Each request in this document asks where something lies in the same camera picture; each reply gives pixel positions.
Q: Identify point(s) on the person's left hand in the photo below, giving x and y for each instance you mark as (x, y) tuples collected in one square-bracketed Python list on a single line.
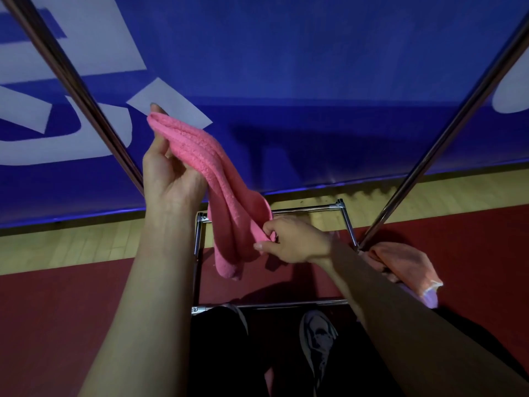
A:
[(173, 181)]

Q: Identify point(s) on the person's right hand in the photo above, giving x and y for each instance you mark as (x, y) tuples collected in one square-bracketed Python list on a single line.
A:
[(297, 241)]

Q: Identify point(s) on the pink towel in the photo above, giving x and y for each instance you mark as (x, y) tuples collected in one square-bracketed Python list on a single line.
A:
[(223, 186)]

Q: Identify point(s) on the orange patterned towel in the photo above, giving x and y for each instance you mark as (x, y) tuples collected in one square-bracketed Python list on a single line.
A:
[(407, 264)]

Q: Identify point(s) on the metal drying rack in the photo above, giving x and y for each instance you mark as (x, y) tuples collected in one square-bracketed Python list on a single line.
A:
[(82, 99)]

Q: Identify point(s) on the purple towel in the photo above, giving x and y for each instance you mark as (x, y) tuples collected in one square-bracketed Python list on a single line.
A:
[(430, 299)]

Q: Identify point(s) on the person's right forearm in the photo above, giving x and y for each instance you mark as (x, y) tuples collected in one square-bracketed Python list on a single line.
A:
[(421, 339)]

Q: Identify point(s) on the person's left forearm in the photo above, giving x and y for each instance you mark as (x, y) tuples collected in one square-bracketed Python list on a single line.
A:
[(144, 310)]

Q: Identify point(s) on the person's left grey shoe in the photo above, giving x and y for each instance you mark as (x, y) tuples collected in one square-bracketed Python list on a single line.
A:
[(237, 318)]

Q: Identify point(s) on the person's grey shoe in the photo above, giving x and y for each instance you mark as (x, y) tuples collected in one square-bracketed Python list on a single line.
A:
[(237, 318), (318, 339)]

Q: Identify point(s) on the person's right grey shoe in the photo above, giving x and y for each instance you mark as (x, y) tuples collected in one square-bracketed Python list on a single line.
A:
[(318, 339)]

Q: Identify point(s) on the person's black trousers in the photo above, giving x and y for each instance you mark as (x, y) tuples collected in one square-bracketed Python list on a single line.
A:
[(268, 351)]

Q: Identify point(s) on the blue banner with white print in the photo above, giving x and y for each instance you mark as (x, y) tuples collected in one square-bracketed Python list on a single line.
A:
[(310, 57)]

